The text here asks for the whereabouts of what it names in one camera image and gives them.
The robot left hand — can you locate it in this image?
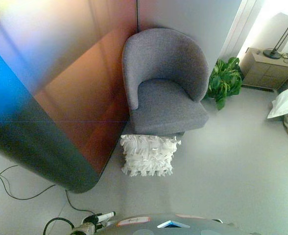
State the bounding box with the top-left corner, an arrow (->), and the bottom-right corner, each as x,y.
84,211 -> 116,227

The white fringed throw pillow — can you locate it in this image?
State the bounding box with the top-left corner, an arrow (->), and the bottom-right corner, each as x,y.
120,134 -> 182,178

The white bed pillow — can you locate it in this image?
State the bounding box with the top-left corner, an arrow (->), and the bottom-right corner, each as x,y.
266,84 -> 288,120

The grey robot torso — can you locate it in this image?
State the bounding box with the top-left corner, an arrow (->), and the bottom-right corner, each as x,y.
92,213 -> 233,235

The dark wooden desk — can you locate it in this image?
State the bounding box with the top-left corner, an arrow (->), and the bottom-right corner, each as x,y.
0,26 -> 139,194

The grey fabric armchair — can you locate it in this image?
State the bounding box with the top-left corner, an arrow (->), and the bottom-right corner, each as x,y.
121,27 -> 210,137

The green potted plant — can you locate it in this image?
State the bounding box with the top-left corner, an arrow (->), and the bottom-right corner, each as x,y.
206,56 -> 244,111

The beige nightstand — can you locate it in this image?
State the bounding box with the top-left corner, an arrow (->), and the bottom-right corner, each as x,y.
239,47 -> 288,90

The dark metal table lamp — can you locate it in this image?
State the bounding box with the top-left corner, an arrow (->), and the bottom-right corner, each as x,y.
263,9 -> 288,60

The thin black floor cable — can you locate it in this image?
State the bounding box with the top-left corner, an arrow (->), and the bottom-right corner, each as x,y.
65,188 -> 96,213
0,164 -> 56,202

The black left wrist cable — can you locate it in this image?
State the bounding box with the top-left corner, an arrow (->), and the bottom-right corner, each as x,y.
43,216 -> 86,235

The white door frame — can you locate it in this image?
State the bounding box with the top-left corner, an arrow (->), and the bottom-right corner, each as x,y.
219,0 -> 260,62

